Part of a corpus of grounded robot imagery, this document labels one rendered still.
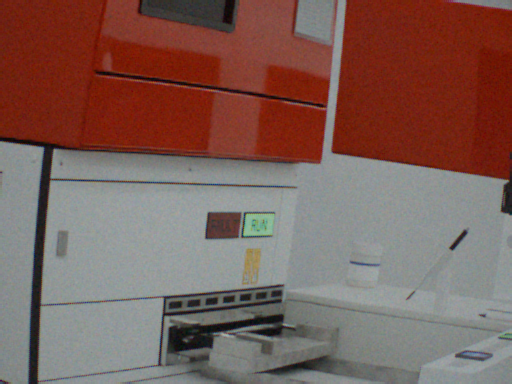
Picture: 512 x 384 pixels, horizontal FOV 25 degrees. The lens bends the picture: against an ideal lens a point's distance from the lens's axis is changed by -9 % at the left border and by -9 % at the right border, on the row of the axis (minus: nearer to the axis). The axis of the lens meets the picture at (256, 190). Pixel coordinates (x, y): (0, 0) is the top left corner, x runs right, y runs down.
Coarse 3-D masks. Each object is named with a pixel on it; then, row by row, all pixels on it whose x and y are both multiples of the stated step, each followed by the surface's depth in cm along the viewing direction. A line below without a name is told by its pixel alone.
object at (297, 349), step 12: (288, 348) 231; (300, 348) 232; (312, 348) 236; (324, 348) 241; (216, 360) 217; (228, 360) 215; (240, 360) 214; (252, 360) 215; (264, 360) 219; (276, 360) 223; (288, 360) 227; (300, 360) 232; (240, 372) 214; (252, 372) 215
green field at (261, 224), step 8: (248, 216) 235; (256, 216) 238; (264, 216) 240; (272, 216) 243; (248, 224) 235; (256, 224) 238; (264, 224) 241; (272, 224) 244; (248, 232) 236; (256, 232) 238; (264, 232) 241
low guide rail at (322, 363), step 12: (312, 360) 241; (324, 360) 240; (336, 360) 239; (348, 360) 239; (336, 372) 239; (348, 372) 237; (360, 372) 236; (372, 372) 235; (384, 372) 233; (396, 372) 232; (408, 372) 231
